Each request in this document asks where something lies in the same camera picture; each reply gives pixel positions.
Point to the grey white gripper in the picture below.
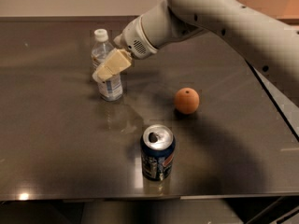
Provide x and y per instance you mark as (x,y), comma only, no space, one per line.
(135,38)

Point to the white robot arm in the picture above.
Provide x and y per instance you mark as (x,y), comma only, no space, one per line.
(268,45)

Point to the orange fruit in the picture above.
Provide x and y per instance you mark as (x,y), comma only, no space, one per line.
(186,101)

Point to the blue soda can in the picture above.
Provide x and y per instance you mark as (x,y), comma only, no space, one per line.
(157,152)

